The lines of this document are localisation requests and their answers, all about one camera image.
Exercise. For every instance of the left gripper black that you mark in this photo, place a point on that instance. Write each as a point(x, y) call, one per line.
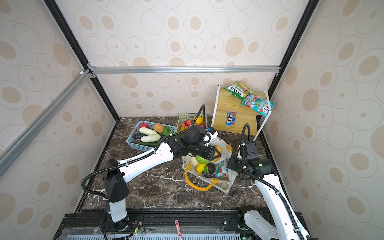
point(209, 152)

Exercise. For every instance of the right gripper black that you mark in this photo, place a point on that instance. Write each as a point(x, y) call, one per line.
point(234, 158)

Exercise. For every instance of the green cabbage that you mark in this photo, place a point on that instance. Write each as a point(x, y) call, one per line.
point(202, 161)

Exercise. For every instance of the cream garlic bulb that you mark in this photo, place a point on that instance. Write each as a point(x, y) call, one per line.
point(193, 162)

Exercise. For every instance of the long yellow fruit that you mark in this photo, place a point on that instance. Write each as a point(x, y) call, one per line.
point(200, 168)

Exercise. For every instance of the dark passion fruit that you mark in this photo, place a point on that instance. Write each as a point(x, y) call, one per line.
point(210, 168)

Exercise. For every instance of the white grocery bag yellow handles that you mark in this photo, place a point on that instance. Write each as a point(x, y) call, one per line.
point(210, 179)

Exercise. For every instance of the orange mango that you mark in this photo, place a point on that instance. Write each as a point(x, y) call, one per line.
point(217, 154)

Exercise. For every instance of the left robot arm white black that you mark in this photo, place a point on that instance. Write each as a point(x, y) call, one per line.
point(117, 174)

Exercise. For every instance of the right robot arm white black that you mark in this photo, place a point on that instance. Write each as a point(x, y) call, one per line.
point(263, 173)

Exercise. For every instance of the teal red candy bag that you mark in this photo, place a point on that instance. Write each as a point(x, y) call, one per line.
point(258, 104)

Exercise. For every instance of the green candy bag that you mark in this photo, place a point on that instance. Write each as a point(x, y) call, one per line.
point(239, 90)

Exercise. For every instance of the red strawberry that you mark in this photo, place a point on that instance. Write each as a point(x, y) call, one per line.
point(188, 122)

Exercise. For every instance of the orange fruit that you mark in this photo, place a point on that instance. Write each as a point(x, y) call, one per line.
point(199, 121)

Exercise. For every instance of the green plastic basket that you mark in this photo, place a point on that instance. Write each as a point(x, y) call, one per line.
point(185, 120)

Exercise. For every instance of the green leaf vegetable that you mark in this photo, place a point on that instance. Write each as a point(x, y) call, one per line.
point(167, 131)

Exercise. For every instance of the brown potato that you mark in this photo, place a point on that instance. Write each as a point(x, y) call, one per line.
point(158, 128)

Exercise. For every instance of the white radish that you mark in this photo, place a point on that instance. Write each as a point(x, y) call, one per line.
point(150, 138)

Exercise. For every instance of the blue m&m packet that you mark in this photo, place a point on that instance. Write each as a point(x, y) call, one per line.
point(231, 118)

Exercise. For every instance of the green cucumber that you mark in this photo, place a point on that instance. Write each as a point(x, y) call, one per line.
point(151, 144)

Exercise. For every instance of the small wooden side table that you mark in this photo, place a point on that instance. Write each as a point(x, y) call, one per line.
point(225, 103)

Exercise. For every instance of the red tomato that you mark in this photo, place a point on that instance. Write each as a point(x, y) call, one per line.
point(144, 125)

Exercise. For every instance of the blue plastic basket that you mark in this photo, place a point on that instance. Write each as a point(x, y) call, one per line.
point(138, 132)

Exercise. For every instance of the horizontal aluminium bar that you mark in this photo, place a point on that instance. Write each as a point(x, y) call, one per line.
point(187, 69)

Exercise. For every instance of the left diagonal aluminium bar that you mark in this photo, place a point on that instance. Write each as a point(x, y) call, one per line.
point(25, 138)

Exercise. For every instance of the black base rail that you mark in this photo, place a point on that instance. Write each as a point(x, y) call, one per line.
point(159, 224)

